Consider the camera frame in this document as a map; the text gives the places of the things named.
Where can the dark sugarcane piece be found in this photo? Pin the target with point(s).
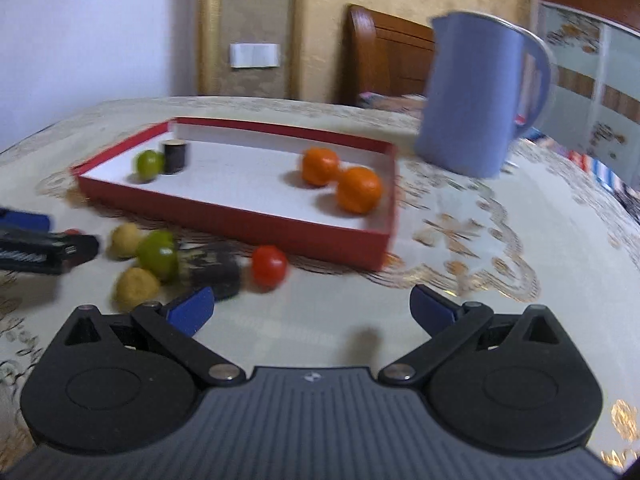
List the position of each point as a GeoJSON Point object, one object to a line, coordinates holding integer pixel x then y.
{"type": "Point", "coordinates": [176, 156]}
{"type": "Point", "coordinates": [215, 270]}

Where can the wooden headboard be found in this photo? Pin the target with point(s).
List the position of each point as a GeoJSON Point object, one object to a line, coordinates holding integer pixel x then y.
{"type": "Point", "coordinates": [390, 55]}

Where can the gold framed wall panel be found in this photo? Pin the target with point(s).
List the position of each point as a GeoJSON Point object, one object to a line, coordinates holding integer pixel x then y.
{"type": "Point", "coordinates": [250, 10]}

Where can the colourful striped quilt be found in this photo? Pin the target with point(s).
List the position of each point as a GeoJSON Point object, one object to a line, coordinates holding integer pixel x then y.
{"type": "Point", "coordinates": [600, 172]}

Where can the orange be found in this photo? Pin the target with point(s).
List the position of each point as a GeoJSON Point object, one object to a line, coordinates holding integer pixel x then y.
{"type": "Point", "coordinates": [359, 189]}
{"type": "Point", "coordinates": [320, 166]}

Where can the white wall switch panel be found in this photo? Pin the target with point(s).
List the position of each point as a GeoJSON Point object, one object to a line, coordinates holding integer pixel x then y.
{"type": "Point", "coordinates": [254, 55]}

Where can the blue electric kettle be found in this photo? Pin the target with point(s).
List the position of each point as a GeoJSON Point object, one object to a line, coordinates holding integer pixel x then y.
{"type": "Point", "coordinates": [465, 100]}

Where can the wardrobe with floral doors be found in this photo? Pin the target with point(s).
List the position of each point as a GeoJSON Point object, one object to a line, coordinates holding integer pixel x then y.
{"type": "Point", "coordinates": [590, 60]}

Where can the yellow round fruit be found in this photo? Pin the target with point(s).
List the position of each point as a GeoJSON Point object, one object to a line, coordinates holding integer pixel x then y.
{"type": "Point", "coordinates": [125, 241]}
{"type": "Point", "coordinates": [136, 287]}

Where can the pink brown blanket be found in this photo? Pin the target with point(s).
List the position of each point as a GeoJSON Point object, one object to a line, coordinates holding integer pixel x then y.
{"type": "Point", "coordinates": [390, 101]}

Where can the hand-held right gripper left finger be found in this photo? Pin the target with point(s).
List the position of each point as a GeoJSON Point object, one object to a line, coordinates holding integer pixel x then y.
{"type": "Point", "coordinates": [192, 310]}

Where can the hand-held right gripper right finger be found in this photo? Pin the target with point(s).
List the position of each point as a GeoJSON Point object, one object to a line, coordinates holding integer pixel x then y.
{"type": "Point", "coordinates": [432, 310]}

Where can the small red cherry tomato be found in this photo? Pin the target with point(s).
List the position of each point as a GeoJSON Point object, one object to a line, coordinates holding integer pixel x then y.
{"type": "Point", "coordinates": [72, 232]}

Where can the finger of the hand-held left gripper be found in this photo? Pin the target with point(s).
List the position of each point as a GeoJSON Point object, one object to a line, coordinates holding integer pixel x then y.
{"type": "Point", "coordinates": [75, 250]}
{"type": "Point", "coordinates": [25, 219]}

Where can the green tomato with stem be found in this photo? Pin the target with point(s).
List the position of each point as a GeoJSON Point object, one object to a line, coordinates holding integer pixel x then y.
{"type": "Point", "coordinates": [157, 255]}

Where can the red cardboard box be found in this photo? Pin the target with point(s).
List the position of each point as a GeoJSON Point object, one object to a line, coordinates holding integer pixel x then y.
{"type": "Point", "coordinates": [250, 225]}

